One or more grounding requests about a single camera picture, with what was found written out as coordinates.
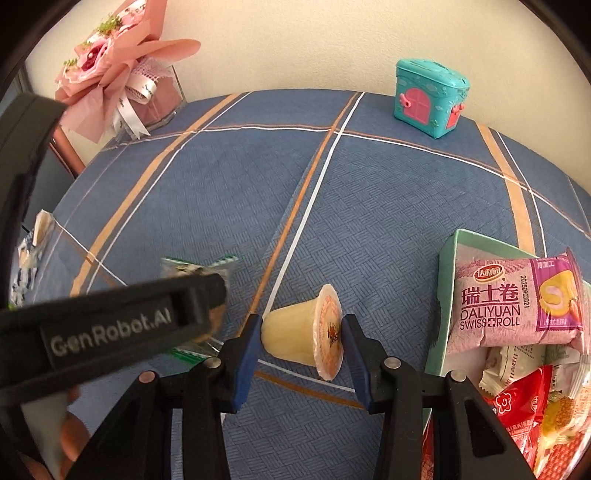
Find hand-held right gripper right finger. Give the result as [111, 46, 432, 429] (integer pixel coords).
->
[341, 315, 536, 480]

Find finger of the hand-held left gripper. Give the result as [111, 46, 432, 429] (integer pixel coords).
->
[178, 273, 228, 333]

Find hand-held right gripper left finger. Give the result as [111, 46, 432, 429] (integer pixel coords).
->
[67, 314, 263, 480]

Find small green clear packet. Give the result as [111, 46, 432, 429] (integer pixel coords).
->
[159, 254, 241, 365]

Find yellow jelly cup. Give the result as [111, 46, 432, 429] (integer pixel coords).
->
[260, 284, 345, 381]

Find white tray with green rim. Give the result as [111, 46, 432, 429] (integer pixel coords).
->
[425, 229, 591, 480]

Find pink swiss roll packet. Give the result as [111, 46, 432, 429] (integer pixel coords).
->
[445, 247, 587, 356]

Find yellow orange snack packet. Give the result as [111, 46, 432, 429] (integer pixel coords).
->
[538, 364, 591, 462]

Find person's left hand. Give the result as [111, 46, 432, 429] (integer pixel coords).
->
[59, 387, 92, 463]

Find pale green white packet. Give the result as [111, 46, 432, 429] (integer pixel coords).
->
[478, 344, 578, 398]

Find dark chair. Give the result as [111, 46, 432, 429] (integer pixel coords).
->
[21, 65, 88, 222]

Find red foil snack packet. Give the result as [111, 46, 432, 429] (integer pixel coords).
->
[482, 364, 552, 462]

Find red patterned snack packet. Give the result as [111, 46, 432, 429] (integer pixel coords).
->
[533, 438, 587, 480]

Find pink flower bouquet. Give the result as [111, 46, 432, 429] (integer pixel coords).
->
[54, 0, 201, 144]

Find teal toy house box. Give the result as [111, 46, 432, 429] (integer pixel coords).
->
[392, 58, 471, 139]

